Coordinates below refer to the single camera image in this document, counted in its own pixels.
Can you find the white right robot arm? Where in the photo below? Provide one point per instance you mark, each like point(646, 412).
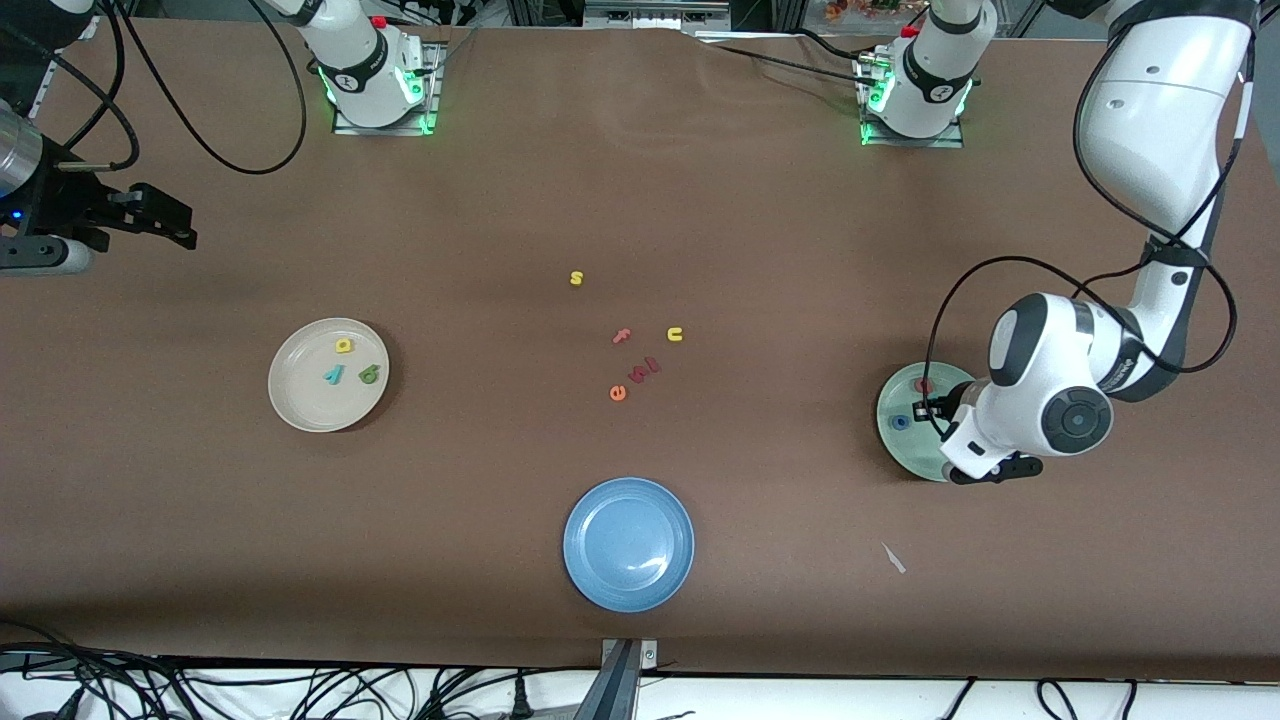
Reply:
point(360, 70)

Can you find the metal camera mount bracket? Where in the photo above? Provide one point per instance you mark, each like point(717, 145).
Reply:
point(625, 680)

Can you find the blue round plate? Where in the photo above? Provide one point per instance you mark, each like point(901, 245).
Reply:
point(629, 544)

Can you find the brown table cover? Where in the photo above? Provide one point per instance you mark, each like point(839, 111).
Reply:
point(200, 550)

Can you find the teal foam letter y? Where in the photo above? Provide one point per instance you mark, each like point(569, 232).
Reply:
point(334, 376)

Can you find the grey metal box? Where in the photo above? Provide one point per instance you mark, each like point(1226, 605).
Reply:
point(655, 12)

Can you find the black power plug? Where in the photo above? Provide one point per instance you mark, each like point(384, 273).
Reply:
point(520, 700)

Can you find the orange decoration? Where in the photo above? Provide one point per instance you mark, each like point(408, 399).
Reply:
point(860, 8)

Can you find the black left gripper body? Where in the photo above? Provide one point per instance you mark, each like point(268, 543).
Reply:
point(946, 408)

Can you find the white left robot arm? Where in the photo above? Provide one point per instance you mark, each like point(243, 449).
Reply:
point(1160, 110)

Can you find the aluminium frame rail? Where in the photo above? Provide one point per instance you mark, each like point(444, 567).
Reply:
point(55, 70)

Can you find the light green round plate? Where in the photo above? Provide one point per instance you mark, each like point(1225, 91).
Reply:
point(900, 450)

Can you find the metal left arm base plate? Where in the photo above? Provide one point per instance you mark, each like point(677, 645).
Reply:
point(900, 143)

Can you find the beige round plate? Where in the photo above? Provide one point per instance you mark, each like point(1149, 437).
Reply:
point(310, 400)

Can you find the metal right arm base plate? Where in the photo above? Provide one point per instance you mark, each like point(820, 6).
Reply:
point(432, 95)

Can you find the green foam letter a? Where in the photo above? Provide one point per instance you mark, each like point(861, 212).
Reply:
point(369, 377)

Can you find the white paper scrap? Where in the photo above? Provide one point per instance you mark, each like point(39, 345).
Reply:
point(893, 558)

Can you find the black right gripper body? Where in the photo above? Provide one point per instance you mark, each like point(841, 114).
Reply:
point(62, 205)

